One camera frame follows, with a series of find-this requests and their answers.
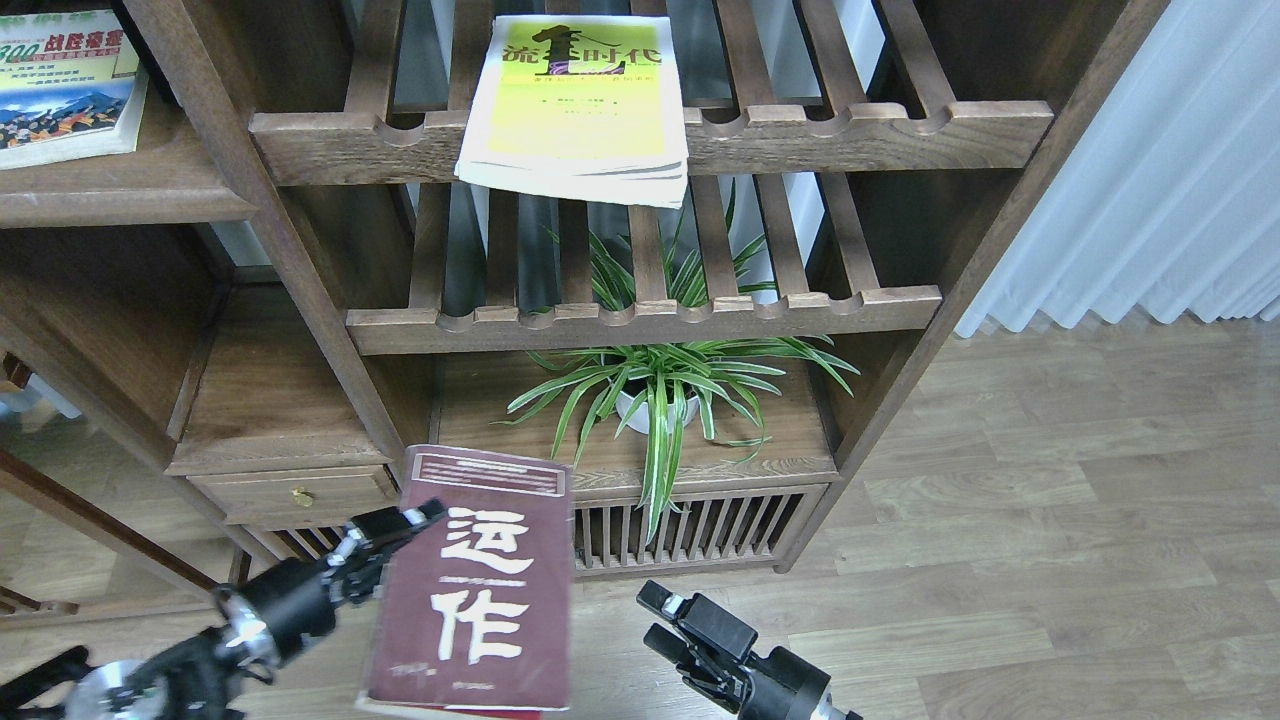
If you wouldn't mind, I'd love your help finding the brass drawer knob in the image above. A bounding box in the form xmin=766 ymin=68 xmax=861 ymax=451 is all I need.
xmin=291 ymin=486 xmax=315 ymax=509

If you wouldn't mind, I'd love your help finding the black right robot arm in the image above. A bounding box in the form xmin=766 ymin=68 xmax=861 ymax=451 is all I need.
xmin=637 ymin=580 xmax=860 ymax=719

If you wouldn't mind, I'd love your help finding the white pleated curtain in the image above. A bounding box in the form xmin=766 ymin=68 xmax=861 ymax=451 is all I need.
xmin=956 ymin=1 xmax=1279 ymax=337

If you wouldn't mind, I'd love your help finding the dark wooden bookshelf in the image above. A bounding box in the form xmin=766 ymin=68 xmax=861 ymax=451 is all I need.
xmin=3 ymin=1 xmax=1167 ymax=577

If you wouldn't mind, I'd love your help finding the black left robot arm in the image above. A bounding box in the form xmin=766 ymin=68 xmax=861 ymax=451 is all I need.
xmin=3 ymin=498 xmax=445 ymax=719

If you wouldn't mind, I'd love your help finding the green spider plant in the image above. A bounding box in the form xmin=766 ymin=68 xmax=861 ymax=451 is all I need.
xmin=495 ymin=181 xmax=861 ymax=546

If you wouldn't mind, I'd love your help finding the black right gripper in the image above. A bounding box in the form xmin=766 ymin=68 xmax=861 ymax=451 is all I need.
xmin=636 ymin=580 xmax=836 ymax=719

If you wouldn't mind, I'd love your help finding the white plant pot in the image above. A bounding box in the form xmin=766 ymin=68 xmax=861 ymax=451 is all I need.
xmin=614 ymin=388 xmax=701 ymax=437

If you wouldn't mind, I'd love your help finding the maroon hardcover book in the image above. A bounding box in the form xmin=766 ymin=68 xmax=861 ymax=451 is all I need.
xmin=355 ymin=445 xmax=573 ymax=719

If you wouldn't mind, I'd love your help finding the yellow green paperback book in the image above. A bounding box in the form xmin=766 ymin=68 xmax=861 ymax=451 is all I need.
xmin=454 ymin=14 xmax=689 ymax=209

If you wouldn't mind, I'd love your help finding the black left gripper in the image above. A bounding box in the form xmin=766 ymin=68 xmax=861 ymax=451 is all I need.
xmin=212 ymin=498 xmax=447 ymax=670

